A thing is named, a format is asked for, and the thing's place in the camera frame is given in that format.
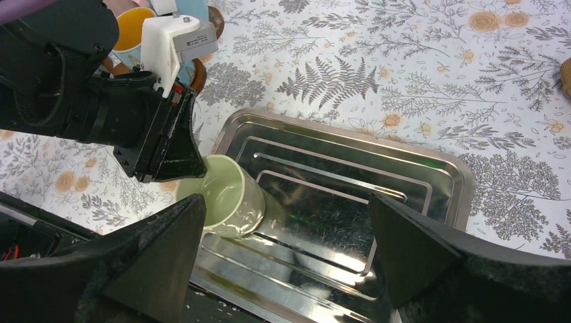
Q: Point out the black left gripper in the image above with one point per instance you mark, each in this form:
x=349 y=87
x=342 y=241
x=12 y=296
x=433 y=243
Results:
x=151 y=136

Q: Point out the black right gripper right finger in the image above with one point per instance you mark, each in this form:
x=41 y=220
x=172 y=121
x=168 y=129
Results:
x=436 y=273

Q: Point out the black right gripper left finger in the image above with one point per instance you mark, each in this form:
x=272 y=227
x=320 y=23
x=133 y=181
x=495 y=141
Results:
x=139 y=273

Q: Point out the light green mug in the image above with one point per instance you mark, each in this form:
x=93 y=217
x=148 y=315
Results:
x=235 y=203

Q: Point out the reddish brown coaster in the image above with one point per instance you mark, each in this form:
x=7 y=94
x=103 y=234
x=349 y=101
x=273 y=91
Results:
x=194 y=76

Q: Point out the blue mug yellow inside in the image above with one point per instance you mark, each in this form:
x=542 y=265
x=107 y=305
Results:
x=128 y=47

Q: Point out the scratched dark brown coaster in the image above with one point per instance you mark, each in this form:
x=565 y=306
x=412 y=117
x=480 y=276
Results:
x=216 y=18

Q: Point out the light blue mug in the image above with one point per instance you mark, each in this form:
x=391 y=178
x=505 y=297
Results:
x=195 y=8

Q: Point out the pink mug white inside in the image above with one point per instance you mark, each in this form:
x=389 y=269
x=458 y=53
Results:
x=120 y=6

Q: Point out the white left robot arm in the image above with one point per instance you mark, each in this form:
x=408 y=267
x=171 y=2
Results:
x=52 y=84

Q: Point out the metal tray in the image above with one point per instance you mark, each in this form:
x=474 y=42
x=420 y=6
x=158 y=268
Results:
x=311 y=258

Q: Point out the floral tablecloth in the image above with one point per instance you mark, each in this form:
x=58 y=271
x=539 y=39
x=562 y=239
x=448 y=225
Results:
x=476 y=79

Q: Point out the gold microphone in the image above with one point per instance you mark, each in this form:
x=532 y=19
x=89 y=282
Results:
x=565 y=76

